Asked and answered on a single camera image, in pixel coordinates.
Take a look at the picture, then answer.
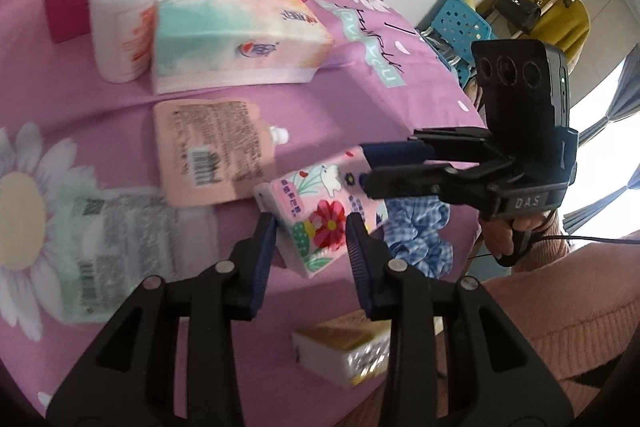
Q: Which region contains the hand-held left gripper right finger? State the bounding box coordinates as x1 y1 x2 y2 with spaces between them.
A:
346 213 576 427

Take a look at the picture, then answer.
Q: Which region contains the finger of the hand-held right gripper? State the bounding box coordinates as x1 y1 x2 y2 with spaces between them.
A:
360 126 512 168
357 161 495 206

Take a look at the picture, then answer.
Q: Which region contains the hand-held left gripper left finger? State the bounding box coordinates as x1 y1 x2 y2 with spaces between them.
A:
45 211 278 427

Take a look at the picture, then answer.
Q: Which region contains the blue checked scrunchie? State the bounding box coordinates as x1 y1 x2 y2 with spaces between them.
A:
382 197 453 279

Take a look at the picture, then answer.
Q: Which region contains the floral pocket tissue pack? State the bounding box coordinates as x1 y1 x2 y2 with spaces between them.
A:
253 146 388 279

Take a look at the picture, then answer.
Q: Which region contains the yellow tissue pack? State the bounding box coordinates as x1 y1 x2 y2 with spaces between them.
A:
291 311 445 389

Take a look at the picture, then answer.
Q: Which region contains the person's right forearm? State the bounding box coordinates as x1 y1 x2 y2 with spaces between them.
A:
520 211 640 288

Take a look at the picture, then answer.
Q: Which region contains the person's right hand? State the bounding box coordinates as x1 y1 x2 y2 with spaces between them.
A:
477 210 556 259

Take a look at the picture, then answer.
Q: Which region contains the grey-blue curtain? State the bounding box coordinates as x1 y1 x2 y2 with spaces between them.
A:
560 52 640 233

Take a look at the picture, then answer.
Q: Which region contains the blue perforated plastic rack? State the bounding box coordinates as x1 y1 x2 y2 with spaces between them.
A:
415 0 493 92

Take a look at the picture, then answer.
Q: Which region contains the pink spouted pouch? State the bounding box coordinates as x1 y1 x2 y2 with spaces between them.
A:
152 98 290 208

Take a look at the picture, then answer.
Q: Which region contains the crinkly plastic packet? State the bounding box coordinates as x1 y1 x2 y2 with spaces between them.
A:
55 187 221 325

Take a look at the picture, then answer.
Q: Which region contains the pastel tissue pack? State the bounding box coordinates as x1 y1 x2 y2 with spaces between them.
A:
150 0 335 95

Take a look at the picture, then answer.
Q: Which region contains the person's pink sweater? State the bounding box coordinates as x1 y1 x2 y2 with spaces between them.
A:
345 257 640 427

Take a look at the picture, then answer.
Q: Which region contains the thin black cable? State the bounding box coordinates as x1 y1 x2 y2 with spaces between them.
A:
470 232 640 260

